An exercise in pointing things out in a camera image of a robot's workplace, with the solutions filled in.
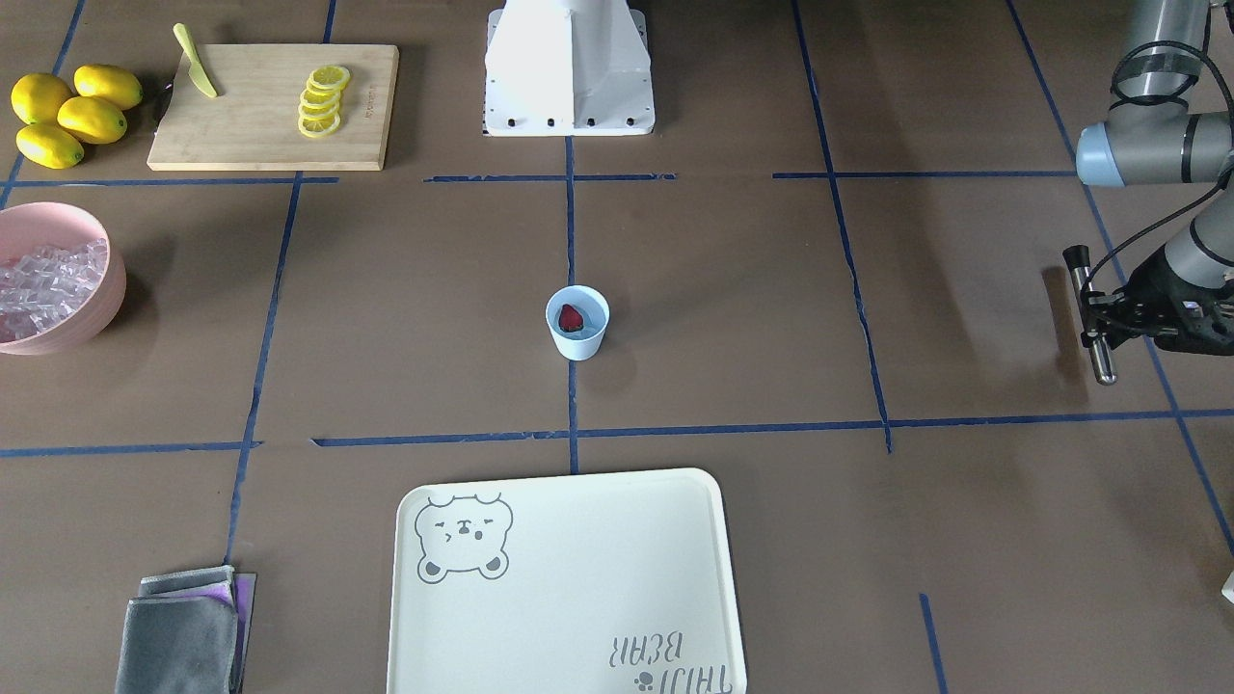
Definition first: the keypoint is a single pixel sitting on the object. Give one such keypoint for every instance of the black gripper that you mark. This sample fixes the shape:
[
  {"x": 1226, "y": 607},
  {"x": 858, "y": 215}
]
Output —
[{"x": 1160, "y": 291}]

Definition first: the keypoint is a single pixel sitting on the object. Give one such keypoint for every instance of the steel muddler black tip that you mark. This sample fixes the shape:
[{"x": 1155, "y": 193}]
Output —
[{"x": 1078, "y": 266}]

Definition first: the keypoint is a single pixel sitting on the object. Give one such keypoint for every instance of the red strawberry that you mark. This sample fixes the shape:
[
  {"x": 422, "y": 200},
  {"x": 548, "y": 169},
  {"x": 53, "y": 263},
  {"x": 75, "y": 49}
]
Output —
[{"x": 570, "y": 320}]

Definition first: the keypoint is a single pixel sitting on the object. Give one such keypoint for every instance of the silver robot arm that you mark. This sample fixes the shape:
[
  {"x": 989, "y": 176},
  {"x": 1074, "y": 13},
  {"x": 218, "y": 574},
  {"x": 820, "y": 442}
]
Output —
[{"x": 1151, "y": 135}]

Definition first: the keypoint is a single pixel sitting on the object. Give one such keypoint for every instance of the light blue plastic cup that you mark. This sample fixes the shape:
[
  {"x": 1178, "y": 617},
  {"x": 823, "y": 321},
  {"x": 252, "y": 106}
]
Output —
[{"x": 594, "y": 306}]

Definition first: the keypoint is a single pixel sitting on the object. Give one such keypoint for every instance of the pink bowl of ice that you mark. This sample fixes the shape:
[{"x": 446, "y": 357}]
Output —
[{"x": 63, "y": 282}]

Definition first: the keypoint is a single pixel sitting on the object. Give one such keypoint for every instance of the cream bear tray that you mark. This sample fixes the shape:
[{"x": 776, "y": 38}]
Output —
[{"x": 594, "y": 583}]

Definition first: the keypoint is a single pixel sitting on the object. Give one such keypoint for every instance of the lemon slices row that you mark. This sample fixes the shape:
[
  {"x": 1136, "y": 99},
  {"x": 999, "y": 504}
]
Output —
[{"x": 319, "y": 113}]

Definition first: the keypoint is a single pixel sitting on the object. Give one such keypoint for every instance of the wooden cutting board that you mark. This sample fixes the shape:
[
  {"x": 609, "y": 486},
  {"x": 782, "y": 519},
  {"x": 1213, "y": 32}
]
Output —
[{"x": 251, "y": 125}]

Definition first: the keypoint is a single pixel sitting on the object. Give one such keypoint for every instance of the yellow-green plastic knife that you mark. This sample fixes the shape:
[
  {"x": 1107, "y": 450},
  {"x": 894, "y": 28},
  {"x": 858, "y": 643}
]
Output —
[{"x": 196, "y": 71}]

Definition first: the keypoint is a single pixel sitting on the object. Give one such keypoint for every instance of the grey folded cloth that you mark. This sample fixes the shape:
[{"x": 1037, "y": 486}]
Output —
[{"x": 188, "y": 632}]

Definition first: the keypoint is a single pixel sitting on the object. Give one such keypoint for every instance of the yellow lemon back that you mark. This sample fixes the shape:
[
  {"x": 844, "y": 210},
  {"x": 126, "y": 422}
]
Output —
[
  {"x": 116, "y": 85},
  {"x": 36, "y": 98}
]

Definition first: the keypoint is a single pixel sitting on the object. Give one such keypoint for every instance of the yellow lemon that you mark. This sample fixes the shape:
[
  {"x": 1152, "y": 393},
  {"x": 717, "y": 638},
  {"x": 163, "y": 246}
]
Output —
[
  {"x": 116, "y": 85},
  {"x": 36, "y": 98},
  {"x": 50, "y": 146},
  {"x": 92, "y": 120}
]

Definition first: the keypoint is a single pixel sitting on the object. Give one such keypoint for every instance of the yellow lemon front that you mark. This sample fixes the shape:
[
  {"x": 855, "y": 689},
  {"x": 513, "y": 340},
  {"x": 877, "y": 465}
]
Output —
[
  {"x": 92, "y": 120},
  {"x": 50, "y": 146}
]

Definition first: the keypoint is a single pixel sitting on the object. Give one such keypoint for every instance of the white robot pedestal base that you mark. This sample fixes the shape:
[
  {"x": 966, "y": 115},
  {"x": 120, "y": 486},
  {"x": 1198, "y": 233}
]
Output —
[{"x": 567, "y": 69}]

